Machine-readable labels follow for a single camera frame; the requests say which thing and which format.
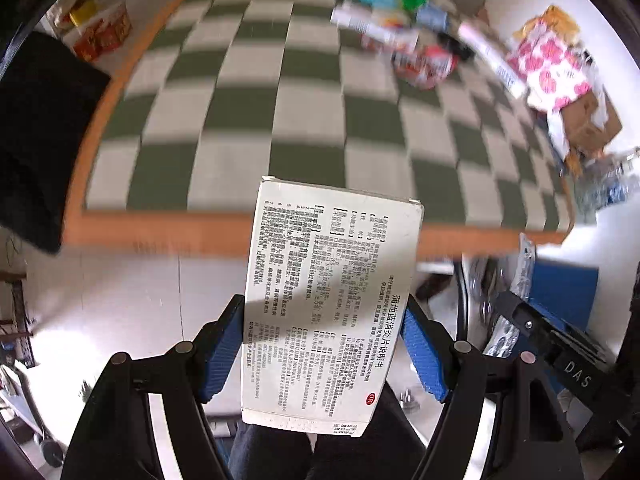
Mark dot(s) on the green white checkered tablecloth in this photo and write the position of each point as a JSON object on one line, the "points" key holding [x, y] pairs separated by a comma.
{"points": [[310, 110]]}

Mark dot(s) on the white long box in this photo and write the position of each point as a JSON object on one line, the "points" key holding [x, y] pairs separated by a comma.
{"points": [[492, 57]]}

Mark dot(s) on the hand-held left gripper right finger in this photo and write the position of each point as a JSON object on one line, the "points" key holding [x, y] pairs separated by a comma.
{"points": [[425, 360]]}

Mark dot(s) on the pink flowered bag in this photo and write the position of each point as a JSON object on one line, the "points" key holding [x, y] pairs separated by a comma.
{"points": [[547, 67]]}

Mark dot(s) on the light blue packet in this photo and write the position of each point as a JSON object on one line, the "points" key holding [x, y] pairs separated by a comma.
{"points": [[431, 17]]}

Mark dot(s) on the blue cushion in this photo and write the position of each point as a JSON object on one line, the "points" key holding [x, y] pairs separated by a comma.
{"points": [[565, 290]]}

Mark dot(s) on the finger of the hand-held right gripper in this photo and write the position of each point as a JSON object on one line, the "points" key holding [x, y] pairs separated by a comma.
{"points": [[520, 322]]}

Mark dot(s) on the red cardboard box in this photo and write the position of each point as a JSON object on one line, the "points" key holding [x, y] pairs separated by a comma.
{"points": [[102, 35]]}

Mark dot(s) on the black jacket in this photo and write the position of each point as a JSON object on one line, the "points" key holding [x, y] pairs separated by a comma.
{"points": [[45, 150]]}

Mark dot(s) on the red black slipper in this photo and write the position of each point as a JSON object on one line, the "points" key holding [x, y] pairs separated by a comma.
{"points": [[435, 285]]}

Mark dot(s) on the yellow snack bag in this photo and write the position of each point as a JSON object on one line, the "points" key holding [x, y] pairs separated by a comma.
{"points": [[555, 20]]}

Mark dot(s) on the red snack packet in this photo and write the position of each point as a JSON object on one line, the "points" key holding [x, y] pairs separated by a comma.
{"points": [[425, 65]]}

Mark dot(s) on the person's dark trouser legs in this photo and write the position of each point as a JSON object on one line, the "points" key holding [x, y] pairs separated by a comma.
{"points": [[270, 455]]}

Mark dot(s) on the white printed medicine box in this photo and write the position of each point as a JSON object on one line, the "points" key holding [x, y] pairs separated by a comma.
{"points": [[325, 300]]}

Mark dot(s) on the clear plastic bottle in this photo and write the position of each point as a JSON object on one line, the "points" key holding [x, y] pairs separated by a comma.
{"points": [[607, 185]]}

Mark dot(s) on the yellow container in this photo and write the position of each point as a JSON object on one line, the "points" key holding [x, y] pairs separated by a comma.
{"points": [[82, 12]]}

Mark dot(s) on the white elongated carton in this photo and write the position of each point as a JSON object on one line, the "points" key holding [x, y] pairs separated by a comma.
{"points": [[372, 25]]}

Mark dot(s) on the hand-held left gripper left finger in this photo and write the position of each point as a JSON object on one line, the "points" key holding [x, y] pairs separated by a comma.
{"points": [[220, 360]]}

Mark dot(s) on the brown cardboard box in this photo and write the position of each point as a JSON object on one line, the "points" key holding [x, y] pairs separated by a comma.
{"points": [[587, 125]]}

